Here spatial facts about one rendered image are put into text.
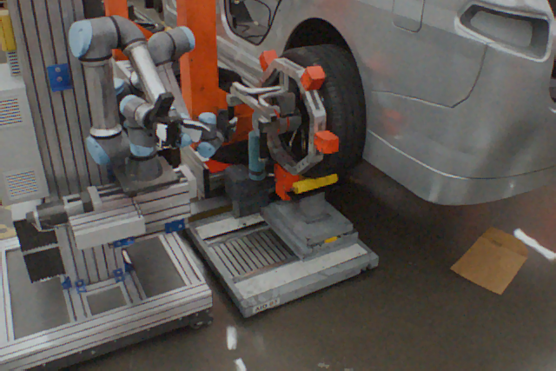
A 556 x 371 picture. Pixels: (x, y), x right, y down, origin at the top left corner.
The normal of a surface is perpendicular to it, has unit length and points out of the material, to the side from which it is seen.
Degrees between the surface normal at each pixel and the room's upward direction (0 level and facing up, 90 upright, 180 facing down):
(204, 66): 90
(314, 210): 90
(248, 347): 0
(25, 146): 90
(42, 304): 0
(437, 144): 91
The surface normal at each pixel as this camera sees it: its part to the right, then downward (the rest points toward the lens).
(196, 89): 0.49, 0.43
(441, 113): -0.83, 0.26
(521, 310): 0.02, -0.87
